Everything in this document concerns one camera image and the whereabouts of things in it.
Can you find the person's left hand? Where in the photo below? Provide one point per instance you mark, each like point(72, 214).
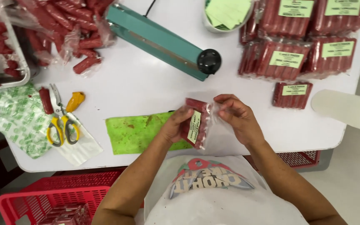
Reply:
point(174, 126)

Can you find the person's right hand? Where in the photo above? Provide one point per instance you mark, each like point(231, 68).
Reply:
point(240, 122)

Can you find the person's left fingers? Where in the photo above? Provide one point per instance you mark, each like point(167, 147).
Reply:
point(186, 115)

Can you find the small clear-bagged sausage packet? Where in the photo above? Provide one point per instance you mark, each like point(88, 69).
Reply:
point(198, 125)

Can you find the green cutting mat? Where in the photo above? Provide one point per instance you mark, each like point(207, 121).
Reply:
point(136, 132)

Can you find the teal impulse heat sealer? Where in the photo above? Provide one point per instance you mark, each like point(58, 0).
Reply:
point(158, 40)

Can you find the white printed shirt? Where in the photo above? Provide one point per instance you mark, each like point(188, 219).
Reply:
point(217, 193)

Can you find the white bowl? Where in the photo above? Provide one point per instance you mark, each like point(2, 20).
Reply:
point(209, 25)

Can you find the stack of green paper labels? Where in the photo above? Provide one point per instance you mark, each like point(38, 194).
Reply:
point(228, 12)

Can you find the group of labelled sausage packs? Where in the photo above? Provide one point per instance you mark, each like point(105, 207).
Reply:
point(295, 47)

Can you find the single red sausage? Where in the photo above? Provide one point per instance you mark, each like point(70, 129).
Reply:
point(46, 100)

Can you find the heap of loose bagged sausages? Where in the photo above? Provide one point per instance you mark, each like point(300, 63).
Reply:
point(64, 28)

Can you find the red plastic basket with packs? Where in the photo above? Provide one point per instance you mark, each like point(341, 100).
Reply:
point(52, 200)

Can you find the green printed plastic bags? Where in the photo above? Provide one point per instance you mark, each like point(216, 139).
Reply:
point(20, 118)

